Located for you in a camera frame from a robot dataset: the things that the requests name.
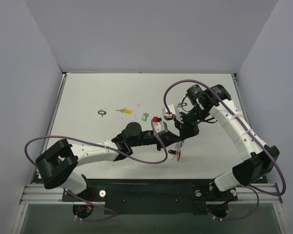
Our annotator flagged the red keyring with keys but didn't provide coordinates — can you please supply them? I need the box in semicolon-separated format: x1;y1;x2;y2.
173;142;181;161

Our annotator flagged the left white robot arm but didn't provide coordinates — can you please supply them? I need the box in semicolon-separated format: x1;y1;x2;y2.
35;121;180;201

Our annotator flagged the key with yellow tag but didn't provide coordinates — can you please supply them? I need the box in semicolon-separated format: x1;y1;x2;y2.
116;108;132;114

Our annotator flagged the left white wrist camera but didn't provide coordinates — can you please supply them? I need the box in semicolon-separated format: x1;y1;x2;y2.
152;117;168;136

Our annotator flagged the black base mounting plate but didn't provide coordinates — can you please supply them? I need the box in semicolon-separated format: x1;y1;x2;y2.
62;179;237;217

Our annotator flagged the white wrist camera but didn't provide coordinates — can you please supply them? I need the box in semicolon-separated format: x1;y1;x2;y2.
162;104;182;122
152;117;168;136

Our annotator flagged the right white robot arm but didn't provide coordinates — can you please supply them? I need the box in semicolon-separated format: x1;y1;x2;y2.
175;84;280;199

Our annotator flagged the key with black tag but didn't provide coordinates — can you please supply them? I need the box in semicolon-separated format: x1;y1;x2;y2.
176;102;188;108

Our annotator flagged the aluminium frame rail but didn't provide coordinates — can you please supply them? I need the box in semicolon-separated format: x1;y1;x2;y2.
12;181;288;234

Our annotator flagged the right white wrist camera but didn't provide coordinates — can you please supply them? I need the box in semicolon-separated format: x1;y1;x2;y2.
162;104;182;122

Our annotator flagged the key with green tag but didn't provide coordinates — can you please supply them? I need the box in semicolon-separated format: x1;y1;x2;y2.
142;113;149;121

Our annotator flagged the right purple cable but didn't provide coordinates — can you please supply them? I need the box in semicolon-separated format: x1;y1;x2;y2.
163;79;288;197

